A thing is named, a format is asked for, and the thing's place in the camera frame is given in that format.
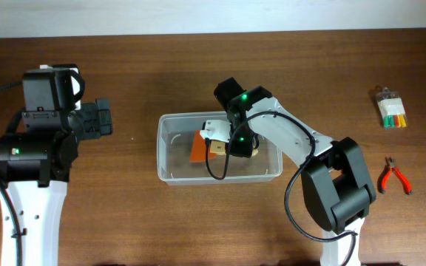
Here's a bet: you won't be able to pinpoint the orange scraper with wooden handle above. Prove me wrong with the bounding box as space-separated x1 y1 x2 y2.
189 130 258 163

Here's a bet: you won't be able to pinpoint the clear plastic container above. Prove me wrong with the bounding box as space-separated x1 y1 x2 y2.
157 112 283 185

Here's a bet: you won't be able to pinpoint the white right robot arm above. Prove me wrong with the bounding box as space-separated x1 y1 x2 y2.
201 78 376 265

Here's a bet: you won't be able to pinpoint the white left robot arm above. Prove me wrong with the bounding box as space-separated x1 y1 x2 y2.
0 64 113 265

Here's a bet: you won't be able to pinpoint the clear pack of coloured pieces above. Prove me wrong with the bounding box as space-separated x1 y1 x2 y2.
376 87 408 129

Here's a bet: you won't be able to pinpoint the red handled pliers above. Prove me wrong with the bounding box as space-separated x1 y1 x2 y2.
378 156 413 196

